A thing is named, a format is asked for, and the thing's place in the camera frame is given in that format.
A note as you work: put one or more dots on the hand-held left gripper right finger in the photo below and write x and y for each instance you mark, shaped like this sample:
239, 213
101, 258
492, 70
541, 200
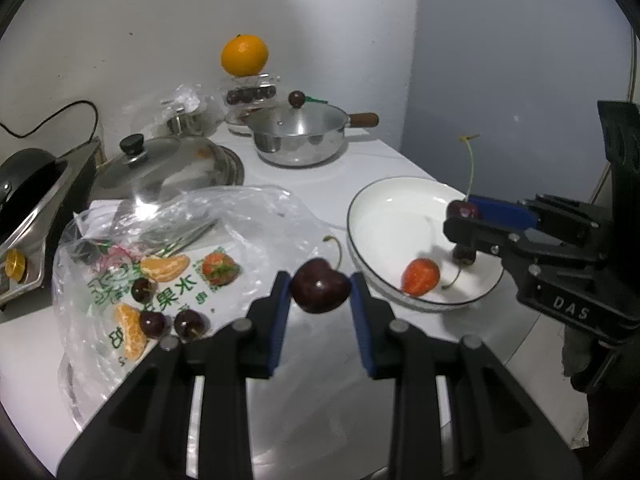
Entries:
361, 325

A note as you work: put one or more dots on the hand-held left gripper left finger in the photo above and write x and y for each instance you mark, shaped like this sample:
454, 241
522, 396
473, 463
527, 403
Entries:
280, 320

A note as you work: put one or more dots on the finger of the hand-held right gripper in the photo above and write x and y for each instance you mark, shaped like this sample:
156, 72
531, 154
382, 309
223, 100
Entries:
480, 235
505, 212

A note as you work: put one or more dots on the dark red cherry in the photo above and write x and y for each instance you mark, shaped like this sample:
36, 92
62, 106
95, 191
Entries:
152, 325
143, 291
460, 209
463, 255
320, 285
188, 323

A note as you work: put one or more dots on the red strawberry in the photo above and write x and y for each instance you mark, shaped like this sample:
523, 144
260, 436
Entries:
421, 276
218, 269

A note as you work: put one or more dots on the white plate dark rim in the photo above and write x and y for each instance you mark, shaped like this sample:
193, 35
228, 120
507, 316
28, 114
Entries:
390, 220

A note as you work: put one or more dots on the clear printed plastic bag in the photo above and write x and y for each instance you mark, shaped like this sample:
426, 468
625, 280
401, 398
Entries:
260, 210

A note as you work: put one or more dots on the peeled orange segment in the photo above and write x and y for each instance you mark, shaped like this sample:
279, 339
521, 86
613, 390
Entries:
129, 332
165, 267

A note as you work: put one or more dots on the grey refrigerator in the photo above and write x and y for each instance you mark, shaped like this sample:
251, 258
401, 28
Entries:
500, 60

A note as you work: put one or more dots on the large steel lid black knob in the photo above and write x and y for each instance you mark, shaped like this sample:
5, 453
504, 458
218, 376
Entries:
175, 165

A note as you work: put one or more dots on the saucepan lid wooden knob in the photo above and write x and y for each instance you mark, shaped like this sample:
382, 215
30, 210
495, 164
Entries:
300, 122

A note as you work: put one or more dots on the green yellow sponge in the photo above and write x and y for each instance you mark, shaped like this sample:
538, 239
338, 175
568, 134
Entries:
315, 100

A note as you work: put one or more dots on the small steel cup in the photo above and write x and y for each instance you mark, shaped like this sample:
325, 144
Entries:
187, 122

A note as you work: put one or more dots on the pile of dark cherries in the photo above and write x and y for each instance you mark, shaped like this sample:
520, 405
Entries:
250, 95

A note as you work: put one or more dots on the clear plastic wrap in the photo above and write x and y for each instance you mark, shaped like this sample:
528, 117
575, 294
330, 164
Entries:
182, 95

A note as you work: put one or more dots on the steel gas stove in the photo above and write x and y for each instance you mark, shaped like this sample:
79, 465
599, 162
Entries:
55, 195

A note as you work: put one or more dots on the whole orange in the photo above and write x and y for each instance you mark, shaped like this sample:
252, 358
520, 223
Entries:
245, 56

